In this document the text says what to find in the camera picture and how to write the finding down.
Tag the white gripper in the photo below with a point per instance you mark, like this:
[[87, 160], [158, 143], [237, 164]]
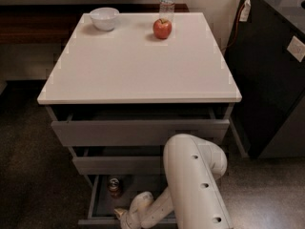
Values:
[[131, 219]]

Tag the grey bottom drawer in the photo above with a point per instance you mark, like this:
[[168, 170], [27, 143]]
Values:
[[101, 212]]

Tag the grey drawer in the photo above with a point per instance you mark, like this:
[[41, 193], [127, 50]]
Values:
[[101, 212], [119, 160], [82, 125]]

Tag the red coke can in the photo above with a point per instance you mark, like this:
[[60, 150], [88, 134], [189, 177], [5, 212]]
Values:
[[114, 187]]

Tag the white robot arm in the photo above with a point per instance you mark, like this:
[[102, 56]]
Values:
[[192, 166]]

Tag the grey middle drawer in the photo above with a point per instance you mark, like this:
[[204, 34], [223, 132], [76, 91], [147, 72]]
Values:
[[119, 160]]

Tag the grey top drawer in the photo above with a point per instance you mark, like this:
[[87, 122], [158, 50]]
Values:
[[82, 125]]

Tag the black side cabinet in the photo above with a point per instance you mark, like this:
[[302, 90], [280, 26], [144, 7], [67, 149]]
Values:
[[269, 121]]

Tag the red apple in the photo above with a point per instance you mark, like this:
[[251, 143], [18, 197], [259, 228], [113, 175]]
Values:
[[162, 28]]

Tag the white bowl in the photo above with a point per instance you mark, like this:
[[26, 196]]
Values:
[[104, 18]]

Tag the dark wooden shelf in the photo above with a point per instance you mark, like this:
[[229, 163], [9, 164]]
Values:
[[26, 24]]

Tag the clear plastic water bottle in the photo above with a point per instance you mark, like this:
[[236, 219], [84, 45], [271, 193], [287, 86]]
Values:
[[166, 9]]

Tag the white cable tag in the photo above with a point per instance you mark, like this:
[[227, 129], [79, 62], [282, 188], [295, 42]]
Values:
[[245, 11]]

